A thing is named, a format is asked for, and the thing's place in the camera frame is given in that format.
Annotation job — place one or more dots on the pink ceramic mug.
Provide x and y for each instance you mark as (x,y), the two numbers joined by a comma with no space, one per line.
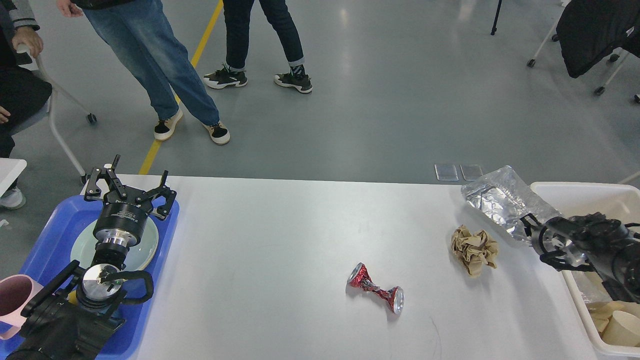
(15,292)

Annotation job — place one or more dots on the large foil tray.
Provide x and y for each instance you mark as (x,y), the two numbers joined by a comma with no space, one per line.
(590,286)

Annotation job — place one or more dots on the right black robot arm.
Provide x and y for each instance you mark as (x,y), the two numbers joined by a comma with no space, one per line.
(590,243)

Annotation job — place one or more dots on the white side table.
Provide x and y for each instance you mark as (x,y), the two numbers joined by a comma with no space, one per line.
(10,169)

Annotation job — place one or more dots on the white office chair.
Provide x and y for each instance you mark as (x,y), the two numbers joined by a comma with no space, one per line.
(49,110)

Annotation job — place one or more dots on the teal ceramic mug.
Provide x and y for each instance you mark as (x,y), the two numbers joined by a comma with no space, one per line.
(72,298)

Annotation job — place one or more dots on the white paper cup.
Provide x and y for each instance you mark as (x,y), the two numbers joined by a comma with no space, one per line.
(623,329)

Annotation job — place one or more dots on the small foil sheet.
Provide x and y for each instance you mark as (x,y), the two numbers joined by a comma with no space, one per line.
(505,198)

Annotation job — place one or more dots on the crushed red soda can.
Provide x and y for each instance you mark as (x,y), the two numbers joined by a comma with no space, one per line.
(361,279)

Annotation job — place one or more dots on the green ceramic plate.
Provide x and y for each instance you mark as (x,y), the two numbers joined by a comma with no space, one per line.
(83,248)

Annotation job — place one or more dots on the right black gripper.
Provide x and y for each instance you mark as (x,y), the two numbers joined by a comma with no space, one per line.
(552,243)

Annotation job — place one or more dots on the chair with black jacket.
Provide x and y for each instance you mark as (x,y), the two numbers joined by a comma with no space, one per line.
(591,30)

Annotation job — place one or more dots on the beige plastic bin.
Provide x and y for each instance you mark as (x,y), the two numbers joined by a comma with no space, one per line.
(616,201)

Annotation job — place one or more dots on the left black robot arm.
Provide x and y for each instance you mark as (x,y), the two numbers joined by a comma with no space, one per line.
(74,315)

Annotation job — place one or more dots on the blue plastic tray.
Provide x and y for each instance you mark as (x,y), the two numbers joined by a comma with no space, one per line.
(53,251)

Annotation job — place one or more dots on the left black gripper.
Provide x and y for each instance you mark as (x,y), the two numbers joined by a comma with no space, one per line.
(122,220)

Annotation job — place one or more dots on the crumpled brown paper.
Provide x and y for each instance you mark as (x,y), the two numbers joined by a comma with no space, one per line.
(474,251)

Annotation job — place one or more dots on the seated person in black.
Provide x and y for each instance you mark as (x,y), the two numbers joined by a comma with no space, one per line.
(22,94)

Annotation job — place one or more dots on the person in blue jeans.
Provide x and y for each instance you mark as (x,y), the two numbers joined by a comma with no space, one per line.
(141,37)

